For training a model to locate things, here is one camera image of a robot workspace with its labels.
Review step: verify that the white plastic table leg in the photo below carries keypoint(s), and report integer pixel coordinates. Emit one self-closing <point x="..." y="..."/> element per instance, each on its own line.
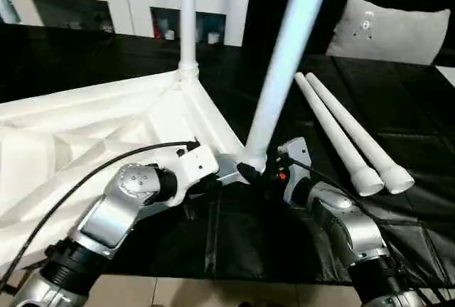
<point x="188" y="19"/>
<point x="284" y="72"/>
<point x="355" y="118"/>
<point x="334" y="129"/>

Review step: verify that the white plastic table top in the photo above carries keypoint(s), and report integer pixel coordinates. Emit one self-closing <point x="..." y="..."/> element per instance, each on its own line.
<point x="89" y="125"/>

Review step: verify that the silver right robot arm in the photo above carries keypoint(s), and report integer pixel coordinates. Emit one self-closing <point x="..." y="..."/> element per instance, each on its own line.
<point x="348" y="221"/>

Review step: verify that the black table mat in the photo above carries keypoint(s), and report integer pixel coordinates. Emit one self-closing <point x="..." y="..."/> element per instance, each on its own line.
<point x="391" y="108"/>

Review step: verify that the small white cup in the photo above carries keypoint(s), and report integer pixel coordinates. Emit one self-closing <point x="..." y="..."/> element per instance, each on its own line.
<point x="212" y="37"/>

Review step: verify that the grey cushion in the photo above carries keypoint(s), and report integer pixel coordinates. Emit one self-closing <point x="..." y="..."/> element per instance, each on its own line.
<point x="387" y="30"/>

